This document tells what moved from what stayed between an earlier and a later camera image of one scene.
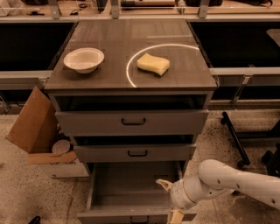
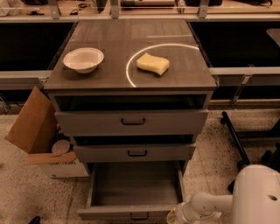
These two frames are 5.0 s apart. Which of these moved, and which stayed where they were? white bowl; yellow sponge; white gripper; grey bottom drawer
Moved: white gripper
Stayed: yellow sponge; grey bottom drawer; white bowl
